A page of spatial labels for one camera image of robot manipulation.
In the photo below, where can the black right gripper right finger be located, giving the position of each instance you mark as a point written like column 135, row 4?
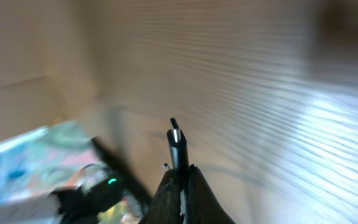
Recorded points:
column 203, row 207

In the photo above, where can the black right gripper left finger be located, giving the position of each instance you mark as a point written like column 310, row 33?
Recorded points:
column 166, row 204

